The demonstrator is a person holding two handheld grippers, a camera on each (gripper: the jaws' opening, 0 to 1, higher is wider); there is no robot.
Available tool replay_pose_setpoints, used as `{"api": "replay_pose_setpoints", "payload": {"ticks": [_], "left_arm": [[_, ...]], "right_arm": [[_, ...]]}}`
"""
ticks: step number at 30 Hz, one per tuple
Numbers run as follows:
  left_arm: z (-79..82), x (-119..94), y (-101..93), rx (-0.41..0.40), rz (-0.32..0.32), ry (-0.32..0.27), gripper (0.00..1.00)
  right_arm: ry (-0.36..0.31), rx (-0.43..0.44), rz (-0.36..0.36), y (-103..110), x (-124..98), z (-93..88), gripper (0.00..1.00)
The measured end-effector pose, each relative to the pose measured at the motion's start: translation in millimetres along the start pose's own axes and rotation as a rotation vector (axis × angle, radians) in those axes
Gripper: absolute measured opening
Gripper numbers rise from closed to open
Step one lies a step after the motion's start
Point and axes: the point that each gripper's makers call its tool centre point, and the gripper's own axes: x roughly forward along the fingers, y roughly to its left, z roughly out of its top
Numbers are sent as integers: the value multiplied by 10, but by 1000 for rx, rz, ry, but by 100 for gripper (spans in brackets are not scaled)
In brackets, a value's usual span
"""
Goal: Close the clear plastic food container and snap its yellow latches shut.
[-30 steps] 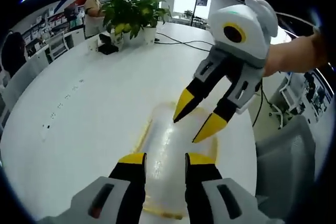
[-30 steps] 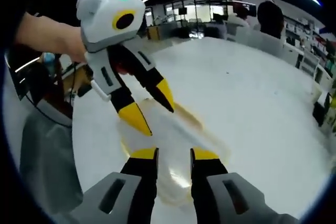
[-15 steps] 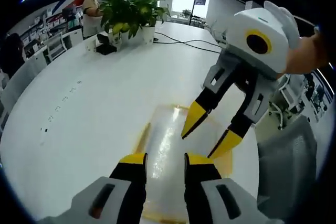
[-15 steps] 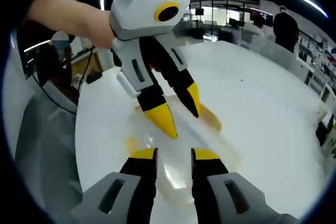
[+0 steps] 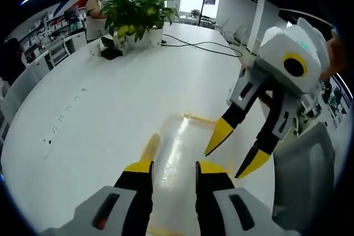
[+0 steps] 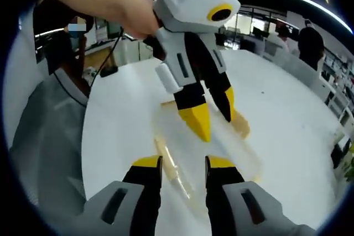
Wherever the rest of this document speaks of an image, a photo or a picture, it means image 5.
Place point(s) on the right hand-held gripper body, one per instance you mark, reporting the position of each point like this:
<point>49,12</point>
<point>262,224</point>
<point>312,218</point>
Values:
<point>276,51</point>

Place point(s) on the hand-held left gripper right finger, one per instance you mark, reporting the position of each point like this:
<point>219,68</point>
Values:
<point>218,208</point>

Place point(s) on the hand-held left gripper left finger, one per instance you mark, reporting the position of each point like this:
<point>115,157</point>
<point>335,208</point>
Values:
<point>130,205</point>

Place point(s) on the person's right hand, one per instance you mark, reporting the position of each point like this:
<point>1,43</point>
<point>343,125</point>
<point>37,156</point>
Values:
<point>337,56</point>

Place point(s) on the grey mesh office chair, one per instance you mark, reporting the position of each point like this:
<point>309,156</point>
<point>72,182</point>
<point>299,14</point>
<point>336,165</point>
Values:
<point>304,169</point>

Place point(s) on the small distant green plant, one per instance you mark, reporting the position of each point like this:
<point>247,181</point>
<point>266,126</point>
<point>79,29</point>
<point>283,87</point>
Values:
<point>195,13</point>

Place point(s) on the black desktop object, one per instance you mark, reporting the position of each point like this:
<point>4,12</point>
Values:
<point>110,51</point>

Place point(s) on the white office chair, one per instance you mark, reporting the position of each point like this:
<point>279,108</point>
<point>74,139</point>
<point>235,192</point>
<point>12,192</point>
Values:
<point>56,51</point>

